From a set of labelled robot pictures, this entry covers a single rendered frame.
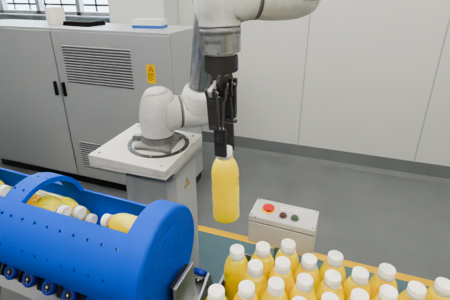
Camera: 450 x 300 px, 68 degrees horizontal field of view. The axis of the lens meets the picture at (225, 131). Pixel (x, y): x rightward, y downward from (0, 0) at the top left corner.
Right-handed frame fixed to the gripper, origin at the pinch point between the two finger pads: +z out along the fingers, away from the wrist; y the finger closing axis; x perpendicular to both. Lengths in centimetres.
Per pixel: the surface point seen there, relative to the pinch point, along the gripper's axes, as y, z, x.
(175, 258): 8.5, 32.6, -11.8
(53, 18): -147, -26, -224
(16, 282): 23, 45, -59
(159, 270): 16.5, 29.5, -11.2
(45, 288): 23, 42, -47
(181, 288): 12.9, 37.1, -7.9
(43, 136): -130, 79, -250
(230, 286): 4.0, 41.1, 1.8
